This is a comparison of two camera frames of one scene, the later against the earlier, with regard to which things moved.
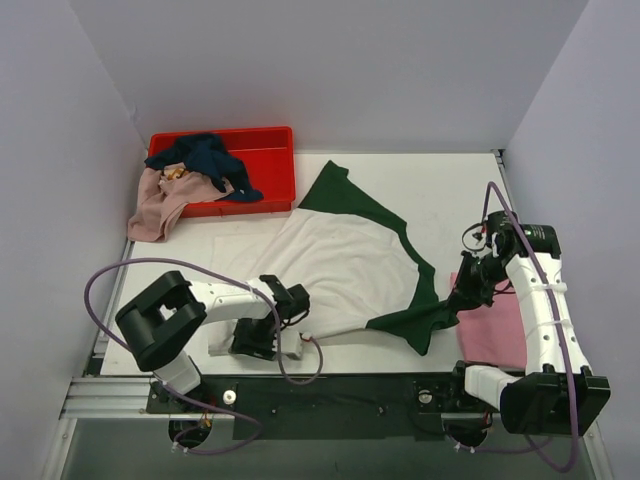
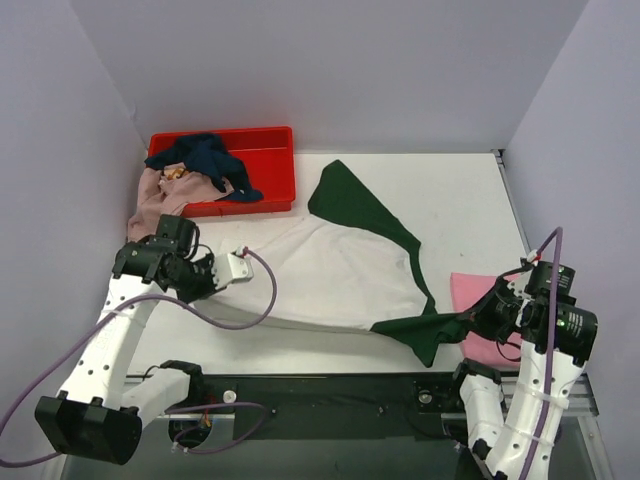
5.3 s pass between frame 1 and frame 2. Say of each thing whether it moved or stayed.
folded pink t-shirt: stayed
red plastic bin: stayed
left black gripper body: moved
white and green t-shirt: moved
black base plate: stayed
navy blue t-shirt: stayed
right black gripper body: moved
